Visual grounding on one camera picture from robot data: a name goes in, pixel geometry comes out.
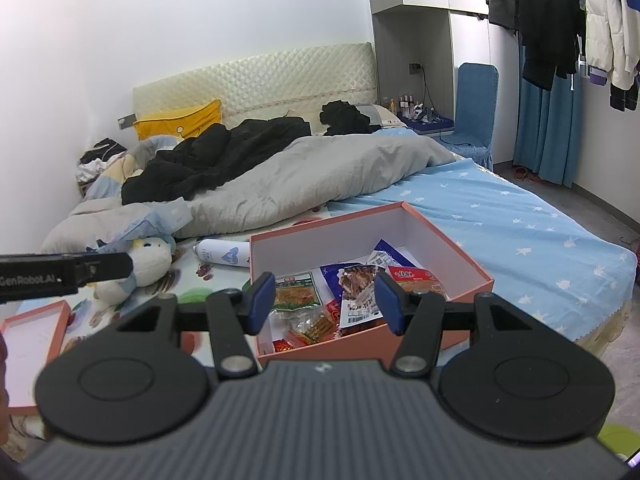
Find group of small bottles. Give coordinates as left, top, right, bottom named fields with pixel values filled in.
left=382, top=94, right=426, bottom=117

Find grey white wall cabinet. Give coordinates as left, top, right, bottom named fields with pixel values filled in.
left=364, top=0, right=493, bottom=126

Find white hanging jacket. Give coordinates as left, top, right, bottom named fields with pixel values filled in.
left=582, top=0, right=640, bottom=111

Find small black garment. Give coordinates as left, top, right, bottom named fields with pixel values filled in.
left=320, top=101, right=383, bottom=137

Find cream quilted headboard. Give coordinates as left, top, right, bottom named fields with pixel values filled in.
left=132, top=42, right=377, bottom=141

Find blue star bed sheet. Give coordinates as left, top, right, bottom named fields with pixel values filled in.
left=327, top=127, right=638, bottom=341

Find clear packet orange sticks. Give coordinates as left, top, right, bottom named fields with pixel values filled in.
left=287, top=310, right=338, bottom=346

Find brown shoes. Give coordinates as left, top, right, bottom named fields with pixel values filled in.
left=512, top=166, right=551, bottom=186

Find green yellow snack packet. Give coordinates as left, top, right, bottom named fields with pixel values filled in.
left=272, top=271, right=323, bottom=313

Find blue covered chair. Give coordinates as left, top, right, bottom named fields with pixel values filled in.
left=440, top=62, right=500, bottom=171

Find grey blanket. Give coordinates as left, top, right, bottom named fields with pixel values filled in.
left=40, top=132, right=458, bottom=253

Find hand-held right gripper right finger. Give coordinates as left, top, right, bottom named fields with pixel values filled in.
left=374, top=271, right=538, bottom=377

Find black hanging coat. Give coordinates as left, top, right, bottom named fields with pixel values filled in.
left=505, top=0, right=586, bottom=91

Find blue packet orange picture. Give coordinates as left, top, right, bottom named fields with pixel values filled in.
left=320, top=262, right=346, bottom=306

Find white spray bottle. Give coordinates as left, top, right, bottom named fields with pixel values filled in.
left=194, top=237, right=252, bottom=268

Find pile of clothes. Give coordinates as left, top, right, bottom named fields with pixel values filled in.
left=76, top=137, right=128, bottom=183

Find white blue plush toy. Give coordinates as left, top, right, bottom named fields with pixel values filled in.
left=92, top=237, right=177, bottom=306

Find large black garment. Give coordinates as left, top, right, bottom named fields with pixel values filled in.
left=121, top=117, right=313, bottom=206

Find pink cardboard box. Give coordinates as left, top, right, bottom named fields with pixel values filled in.
left=249, top=201, right=496, bottom=368

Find blue curtain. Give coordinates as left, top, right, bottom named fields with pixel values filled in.
left=512, top=45, right=586, bottom=188

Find white pillow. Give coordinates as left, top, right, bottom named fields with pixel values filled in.
left=357, top=104, right=406, bottom=131

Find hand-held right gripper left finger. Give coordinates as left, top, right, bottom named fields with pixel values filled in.
left=115, top=271, right=277, bottom=380

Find red orange snack packet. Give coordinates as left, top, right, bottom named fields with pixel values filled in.
left=385, top=266, right=446, bottom=301

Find fruit printed sheet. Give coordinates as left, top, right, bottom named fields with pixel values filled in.
left=0, top=210, right=331, bottom=441

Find yellow pillow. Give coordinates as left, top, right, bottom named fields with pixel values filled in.
left=134, top=99, right=223, bottom=142

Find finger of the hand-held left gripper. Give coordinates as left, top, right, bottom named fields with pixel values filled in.
left=75, top=251, right=136, bottom=286

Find pink box lid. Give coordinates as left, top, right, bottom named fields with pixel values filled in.
left=0, top=301, right=72, bottom=416

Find blue white snack packet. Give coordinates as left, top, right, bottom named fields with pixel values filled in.
left=372, top=239, right=416, bottom=268

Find brown meat snack packet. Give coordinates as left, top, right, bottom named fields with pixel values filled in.
left=336, top=265, right=388, bottom=331

